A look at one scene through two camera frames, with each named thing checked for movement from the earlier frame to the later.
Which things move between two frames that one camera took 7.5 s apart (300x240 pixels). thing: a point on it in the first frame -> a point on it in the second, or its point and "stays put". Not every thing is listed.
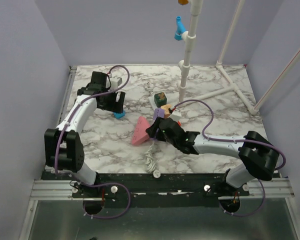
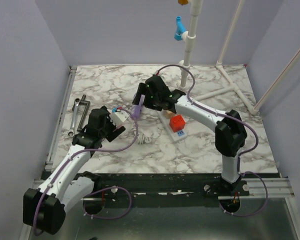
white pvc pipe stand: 189,37 stays put
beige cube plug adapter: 166,112 stays put
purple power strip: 157,112 -> 136,111
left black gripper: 117,107 -> 115,133
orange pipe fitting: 183,2 stays put
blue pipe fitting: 180,28 stays put
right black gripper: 152,130 -> 141,90
